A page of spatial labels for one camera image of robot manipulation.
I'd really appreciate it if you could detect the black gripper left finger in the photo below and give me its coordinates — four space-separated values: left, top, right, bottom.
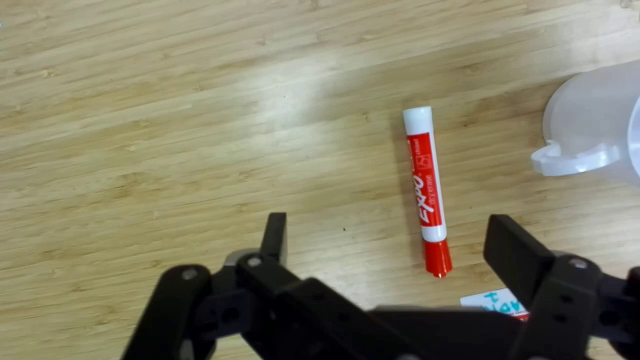
259 211 288 261

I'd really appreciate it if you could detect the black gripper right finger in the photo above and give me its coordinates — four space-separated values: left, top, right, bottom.
483 214 556 307

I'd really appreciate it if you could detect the red white marker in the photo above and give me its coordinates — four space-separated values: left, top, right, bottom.
402 105 451 278

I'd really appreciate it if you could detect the white ceramic mug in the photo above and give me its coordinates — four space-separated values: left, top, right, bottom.
530 61 640 184

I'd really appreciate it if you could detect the small white paper label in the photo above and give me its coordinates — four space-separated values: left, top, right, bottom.
459 288 527 319

